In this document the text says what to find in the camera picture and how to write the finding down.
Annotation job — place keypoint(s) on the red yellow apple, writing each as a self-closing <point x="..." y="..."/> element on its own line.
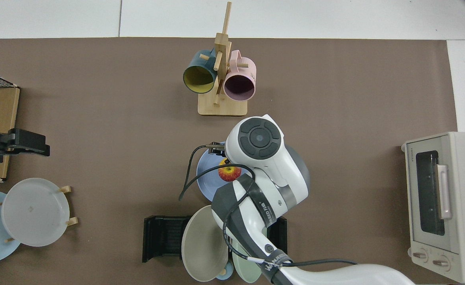
<point x="229" y="173"/>

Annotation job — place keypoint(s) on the white grey plate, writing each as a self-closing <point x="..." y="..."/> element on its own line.
<point x="34" y="211"/>

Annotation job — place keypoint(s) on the beige plate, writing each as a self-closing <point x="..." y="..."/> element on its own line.
<point x="201" y="245"/>

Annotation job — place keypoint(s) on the black dish rack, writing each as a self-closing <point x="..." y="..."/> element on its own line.
<point x="163" y="237"/>

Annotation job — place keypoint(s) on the pale green plate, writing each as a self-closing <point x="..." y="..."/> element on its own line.
<point x="245" y="270"/>

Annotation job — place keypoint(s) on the wooden cup stand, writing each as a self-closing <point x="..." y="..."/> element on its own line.
<point x="222" y="107"/>

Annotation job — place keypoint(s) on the pink mug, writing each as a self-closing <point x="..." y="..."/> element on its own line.
<point x="239" y="87"/>

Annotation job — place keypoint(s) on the dark blue mug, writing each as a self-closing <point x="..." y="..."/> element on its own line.
<point x="199" y="79"/>

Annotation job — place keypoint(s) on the brown table cloth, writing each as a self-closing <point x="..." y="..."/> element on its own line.
<point x="117" y="138"/>

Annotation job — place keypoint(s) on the small blue round thing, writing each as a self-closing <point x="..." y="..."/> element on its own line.
<point x="225" y="274"/>

